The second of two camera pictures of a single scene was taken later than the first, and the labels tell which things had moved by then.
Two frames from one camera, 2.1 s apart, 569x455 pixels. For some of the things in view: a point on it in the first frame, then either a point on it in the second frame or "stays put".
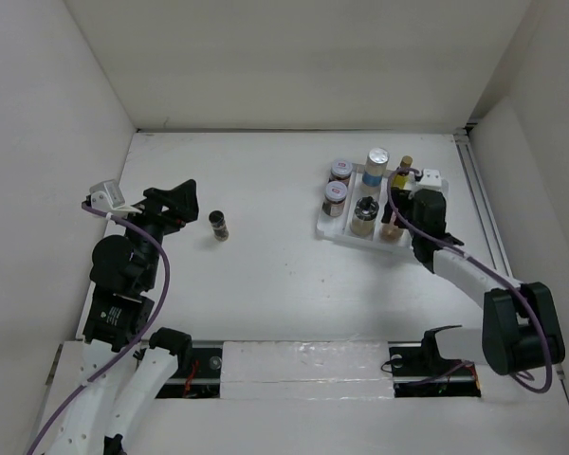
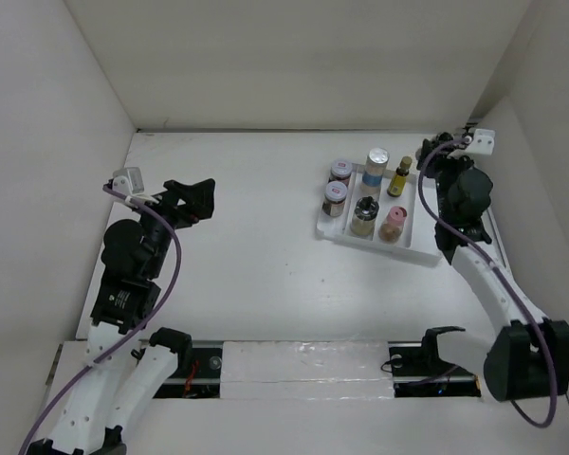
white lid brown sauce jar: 340,171 stays put
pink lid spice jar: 390,232 stays put
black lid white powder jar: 363,219 stays put
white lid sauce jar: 335,196 stays put
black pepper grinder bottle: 220,229 → 444,136
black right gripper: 401,198 → 465,161
